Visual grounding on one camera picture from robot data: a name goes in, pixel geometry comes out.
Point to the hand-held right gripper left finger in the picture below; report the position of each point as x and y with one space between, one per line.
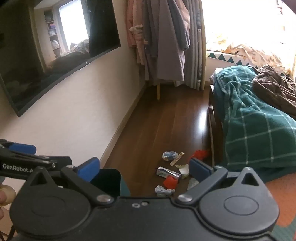
89 169

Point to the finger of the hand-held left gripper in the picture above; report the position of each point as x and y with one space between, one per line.
22 148

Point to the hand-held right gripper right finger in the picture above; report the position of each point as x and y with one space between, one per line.
198 170

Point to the red plastic bag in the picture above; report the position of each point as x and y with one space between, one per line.
200 154

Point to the dark teal trash bin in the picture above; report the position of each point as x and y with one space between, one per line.
111 183

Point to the blue white snack packet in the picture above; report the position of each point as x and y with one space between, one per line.
168 155

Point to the person's left hand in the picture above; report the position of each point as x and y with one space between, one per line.
5 194

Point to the pale translucent paper piece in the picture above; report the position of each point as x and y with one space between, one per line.
193 183

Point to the napa cabbage leaf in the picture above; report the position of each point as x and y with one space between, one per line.
183 171

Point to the beige coffee stick sachet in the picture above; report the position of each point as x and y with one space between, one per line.
177 159

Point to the bright red wrapper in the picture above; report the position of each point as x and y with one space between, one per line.
170 182

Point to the long silver snack wrapper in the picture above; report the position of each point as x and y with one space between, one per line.
166 172

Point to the bluish crumpled tissue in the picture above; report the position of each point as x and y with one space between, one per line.
164 191

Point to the green plaid blanket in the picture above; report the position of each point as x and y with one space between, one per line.
249 120

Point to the orange floor mat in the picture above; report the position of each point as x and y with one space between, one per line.
283 199

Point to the wooden clothes rack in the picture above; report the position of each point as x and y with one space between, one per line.
158 90

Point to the brown blanket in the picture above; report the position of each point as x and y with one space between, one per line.
275 88

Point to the grey curtain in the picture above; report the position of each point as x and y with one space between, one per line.
195 46

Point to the grey hanging robe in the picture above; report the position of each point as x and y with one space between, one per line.
164 46

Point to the orange patterned quilt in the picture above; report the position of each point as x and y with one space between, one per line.
254 53

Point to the pink hanging robe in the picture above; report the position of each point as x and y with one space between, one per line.
136 34

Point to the blue-grey hanging garment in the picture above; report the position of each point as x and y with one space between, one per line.
182 25

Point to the dark wooden bed frame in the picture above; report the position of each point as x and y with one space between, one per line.
214 129

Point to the black wall television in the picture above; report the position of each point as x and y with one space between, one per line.
46 46

